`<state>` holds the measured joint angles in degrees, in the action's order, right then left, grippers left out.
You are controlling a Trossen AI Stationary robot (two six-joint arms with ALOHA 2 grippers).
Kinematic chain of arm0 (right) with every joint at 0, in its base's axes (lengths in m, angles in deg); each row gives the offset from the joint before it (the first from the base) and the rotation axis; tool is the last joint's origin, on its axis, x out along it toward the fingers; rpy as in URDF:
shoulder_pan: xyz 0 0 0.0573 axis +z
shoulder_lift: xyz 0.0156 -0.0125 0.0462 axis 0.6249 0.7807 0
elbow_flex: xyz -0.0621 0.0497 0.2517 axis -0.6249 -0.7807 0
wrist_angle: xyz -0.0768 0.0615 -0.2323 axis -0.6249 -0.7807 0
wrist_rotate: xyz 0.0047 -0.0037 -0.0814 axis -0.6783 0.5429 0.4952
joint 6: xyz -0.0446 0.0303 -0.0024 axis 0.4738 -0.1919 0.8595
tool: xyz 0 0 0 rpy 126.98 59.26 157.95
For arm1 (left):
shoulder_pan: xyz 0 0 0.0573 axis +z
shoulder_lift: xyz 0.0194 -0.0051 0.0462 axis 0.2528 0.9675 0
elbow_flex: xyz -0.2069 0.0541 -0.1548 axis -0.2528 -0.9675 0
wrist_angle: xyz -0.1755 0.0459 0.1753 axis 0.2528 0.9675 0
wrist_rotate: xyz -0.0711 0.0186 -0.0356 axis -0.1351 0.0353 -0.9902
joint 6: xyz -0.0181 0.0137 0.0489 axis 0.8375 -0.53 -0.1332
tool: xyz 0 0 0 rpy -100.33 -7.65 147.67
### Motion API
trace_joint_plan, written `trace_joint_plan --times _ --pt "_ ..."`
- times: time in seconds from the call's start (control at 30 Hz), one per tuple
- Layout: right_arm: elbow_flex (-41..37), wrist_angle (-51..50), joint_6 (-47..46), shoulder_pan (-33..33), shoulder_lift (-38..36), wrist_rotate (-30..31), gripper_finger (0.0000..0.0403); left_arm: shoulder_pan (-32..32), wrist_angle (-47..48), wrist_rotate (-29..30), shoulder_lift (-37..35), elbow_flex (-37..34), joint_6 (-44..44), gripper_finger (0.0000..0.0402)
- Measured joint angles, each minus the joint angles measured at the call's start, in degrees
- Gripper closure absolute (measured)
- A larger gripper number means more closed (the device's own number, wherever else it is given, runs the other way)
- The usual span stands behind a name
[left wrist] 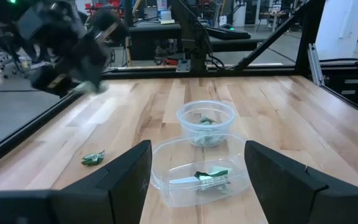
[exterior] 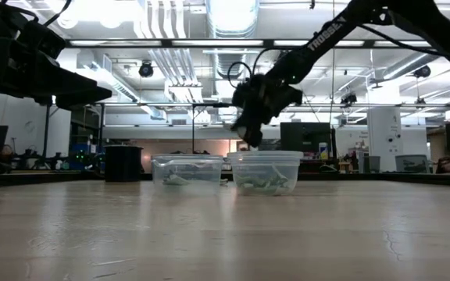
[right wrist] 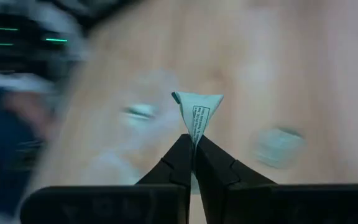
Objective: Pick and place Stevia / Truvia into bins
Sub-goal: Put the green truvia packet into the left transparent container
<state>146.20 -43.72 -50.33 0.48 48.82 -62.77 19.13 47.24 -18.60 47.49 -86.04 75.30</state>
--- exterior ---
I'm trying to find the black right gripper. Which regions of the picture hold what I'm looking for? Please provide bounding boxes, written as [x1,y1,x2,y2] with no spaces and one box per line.
[231,73,303,148]

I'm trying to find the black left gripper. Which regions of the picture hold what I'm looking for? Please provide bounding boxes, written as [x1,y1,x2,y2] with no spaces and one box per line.
[0,34,113,111]

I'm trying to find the round clear plastic container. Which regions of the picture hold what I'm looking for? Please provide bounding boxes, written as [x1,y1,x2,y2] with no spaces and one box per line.
[227,151,305,197]

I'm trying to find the rectangular clear plastic container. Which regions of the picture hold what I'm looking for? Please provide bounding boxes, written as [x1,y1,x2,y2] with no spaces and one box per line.
[151,154,225,197]

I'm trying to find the black mug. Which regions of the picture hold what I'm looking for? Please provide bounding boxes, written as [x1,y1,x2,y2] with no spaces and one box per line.
[104,144,144,183]

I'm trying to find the white pillar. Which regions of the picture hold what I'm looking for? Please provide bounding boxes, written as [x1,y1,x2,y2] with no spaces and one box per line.
[366,106,403,173]

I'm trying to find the grey plastic crate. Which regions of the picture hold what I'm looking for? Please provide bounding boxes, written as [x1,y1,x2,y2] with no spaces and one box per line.
[395,154,430,174]

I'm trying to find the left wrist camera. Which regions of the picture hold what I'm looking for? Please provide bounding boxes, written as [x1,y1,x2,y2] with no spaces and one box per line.
[16,20,67,59]

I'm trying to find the black ceiling camera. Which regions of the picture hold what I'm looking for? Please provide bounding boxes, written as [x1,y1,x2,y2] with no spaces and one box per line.
[412,65,432,79]
[137,61,155,79]

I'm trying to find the silver ventilation duct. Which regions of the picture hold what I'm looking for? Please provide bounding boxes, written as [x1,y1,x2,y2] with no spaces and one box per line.
[205,0,260,39]

